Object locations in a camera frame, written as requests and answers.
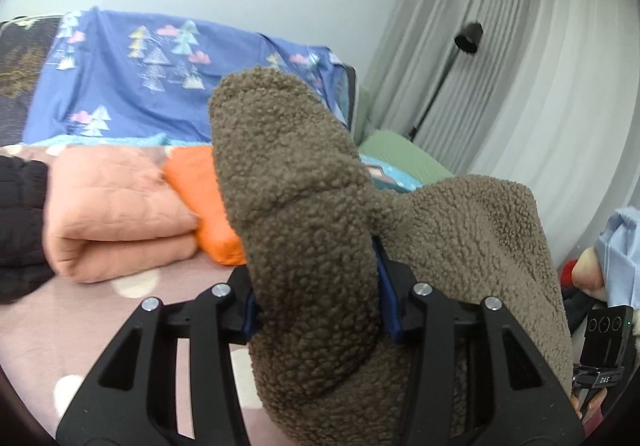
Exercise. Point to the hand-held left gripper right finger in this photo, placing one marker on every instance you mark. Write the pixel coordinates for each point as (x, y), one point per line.
(386, 288)

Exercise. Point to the pink spotted bed sheet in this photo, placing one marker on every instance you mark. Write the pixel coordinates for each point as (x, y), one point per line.
(100, 326)

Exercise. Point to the black jacket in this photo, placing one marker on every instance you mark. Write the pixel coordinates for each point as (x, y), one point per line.
(22, 226)

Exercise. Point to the dark patterned cloth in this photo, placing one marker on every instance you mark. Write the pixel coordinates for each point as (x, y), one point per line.
(25, 76)

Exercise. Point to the person's right hand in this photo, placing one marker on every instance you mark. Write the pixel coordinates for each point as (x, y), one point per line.
(594, 407)

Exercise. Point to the blue tree print sheet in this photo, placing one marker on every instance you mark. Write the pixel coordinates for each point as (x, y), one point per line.
(125, 91)

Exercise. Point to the green pillow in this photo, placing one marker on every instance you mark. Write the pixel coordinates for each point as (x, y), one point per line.
(410, 156)

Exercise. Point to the folded peach quilt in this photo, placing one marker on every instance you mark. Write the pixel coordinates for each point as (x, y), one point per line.
(115, 206)

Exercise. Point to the orange cloth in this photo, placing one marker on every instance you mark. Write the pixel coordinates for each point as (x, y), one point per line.
(200, 196)

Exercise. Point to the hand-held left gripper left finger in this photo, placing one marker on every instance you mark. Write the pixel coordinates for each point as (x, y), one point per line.
(248, 315)

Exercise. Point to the black floor lamp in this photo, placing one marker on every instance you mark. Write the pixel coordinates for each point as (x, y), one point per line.
(469, 37)

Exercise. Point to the grey curtain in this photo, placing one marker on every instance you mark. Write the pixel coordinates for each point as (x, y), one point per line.
(525, 76)

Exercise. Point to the brown fleece garment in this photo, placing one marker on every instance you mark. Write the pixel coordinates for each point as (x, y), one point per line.
(300, 201)

